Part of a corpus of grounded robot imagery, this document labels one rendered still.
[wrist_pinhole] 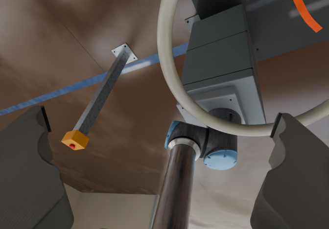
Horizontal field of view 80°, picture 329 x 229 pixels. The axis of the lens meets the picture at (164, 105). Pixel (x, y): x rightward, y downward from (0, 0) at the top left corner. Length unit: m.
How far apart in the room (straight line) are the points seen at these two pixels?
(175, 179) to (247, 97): 0.59
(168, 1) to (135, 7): 1.47
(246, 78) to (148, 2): 1.10
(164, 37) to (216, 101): 0.68
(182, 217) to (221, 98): 0.59
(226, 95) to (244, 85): 0.10
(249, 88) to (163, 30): 0.74
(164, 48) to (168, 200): 0.48
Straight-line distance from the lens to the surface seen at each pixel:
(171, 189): 0.72
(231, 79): 1.04
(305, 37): 1.98
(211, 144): 0.94
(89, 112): 1.56
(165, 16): 0.40
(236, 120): 1.07
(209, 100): 1.03
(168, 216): 0.67
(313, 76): 2.27
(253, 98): 1.12
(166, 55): 0.41
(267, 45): 1.94
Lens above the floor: 1.63
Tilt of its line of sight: 40 degrees down
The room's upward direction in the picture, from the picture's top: 165 degrees counter-clockwise
